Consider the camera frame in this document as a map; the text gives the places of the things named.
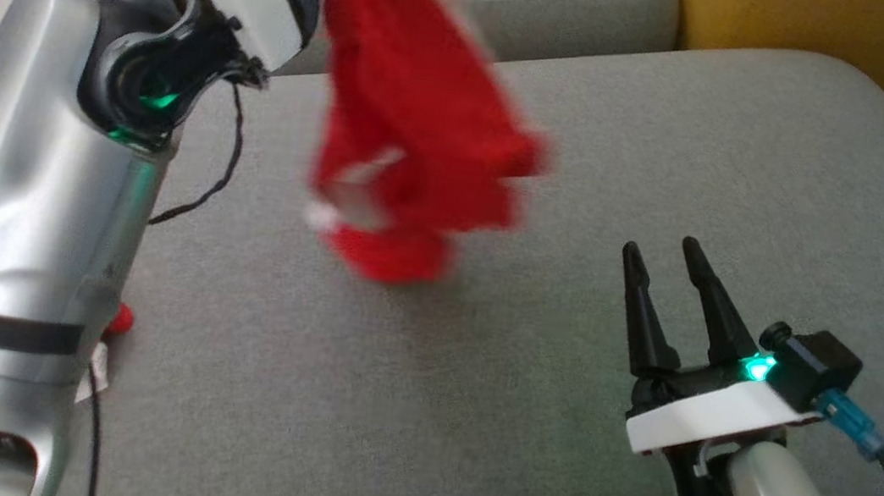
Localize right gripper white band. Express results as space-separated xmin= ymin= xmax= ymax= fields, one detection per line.
xmin=594 ymin=228 xmax=845 ymax=482

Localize red garment with white stripes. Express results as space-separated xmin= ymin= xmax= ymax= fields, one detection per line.
xmin=281 ymin=0 xmax=571 ymax=303

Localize large yellow sofa back cushion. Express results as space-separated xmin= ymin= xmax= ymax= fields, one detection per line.
xmin=665 ymin=0 xmax=884 ymax=92

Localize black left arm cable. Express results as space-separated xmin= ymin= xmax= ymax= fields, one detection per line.
xmin=72 ymin=66 xmax=253 ymax=496

